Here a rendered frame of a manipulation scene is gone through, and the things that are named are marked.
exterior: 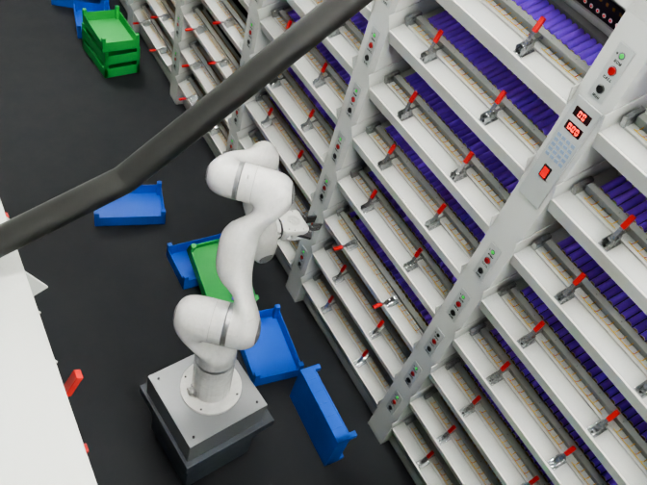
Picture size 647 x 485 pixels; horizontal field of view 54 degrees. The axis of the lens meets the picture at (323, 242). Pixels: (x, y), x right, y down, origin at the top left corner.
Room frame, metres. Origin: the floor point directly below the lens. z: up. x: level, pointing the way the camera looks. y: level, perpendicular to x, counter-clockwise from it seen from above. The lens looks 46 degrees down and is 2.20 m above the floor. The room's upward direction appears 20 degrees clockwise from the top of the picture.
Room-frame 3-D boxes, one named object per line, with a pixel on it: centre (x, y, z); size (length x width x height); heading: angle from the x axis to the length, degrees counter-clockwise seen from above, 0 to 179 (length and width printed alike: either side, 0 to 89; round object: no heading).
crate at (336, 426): (1.19, -0.20, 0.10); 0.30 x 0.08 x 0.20; 42
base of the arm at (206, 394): (0.99, 0.18, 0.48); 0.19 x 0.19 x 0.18
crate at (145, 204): (1.90, 0.88, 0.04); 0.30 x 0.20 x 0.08; 120
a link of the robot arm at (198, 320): (0.98, 0.22, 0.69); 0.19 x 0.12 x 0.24; 95
